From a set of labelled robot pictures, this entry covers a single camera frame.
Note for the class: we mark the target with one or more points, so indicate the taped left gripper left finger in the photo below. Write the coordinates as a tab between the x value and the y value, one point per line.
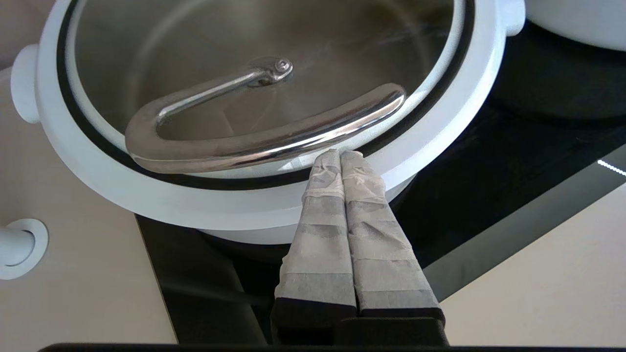
320	244

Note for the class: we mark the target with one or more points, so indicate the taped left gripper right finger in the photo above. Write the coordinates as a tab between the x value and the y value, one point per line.
381	254

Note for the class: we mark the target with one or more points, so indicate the white round pot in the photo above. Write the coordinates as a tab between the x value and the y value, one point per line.
577	19
24	83

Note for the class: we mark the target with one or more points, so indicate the wide black glass hob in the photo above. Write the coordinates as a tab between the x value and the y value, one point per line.
538	146

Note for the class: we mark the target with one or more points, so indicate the white support pole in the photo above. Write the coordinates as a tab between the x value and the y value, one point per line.
14	249

